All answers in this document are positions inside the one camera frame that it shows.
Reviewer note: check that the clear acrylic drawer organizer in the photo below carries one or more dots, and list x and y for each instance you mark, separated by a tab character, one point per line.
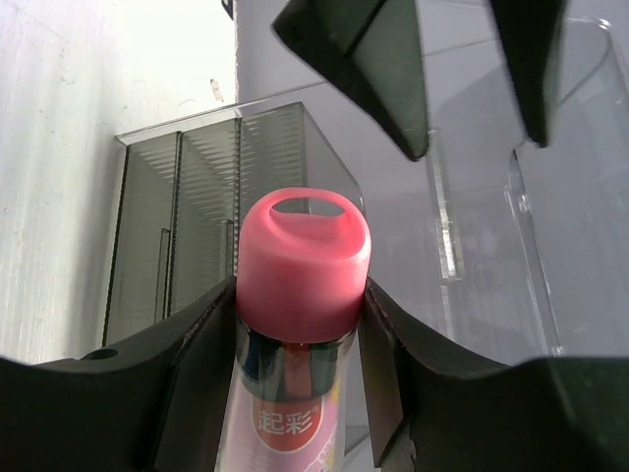
512	251

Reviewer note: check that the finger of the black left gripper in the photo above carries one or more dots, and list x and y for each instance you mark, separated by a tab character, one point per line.
531	36
370	51

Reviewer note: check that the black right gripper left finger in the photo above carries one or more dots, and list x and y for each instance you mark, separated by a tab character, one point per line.
154	401

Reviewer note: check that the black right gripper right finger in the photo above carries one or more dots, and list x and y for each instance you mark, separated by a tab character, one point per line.
434	405

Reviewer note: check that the pink-capped marker tube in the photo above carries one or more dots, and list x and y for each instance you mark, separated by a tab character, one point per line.
304	255

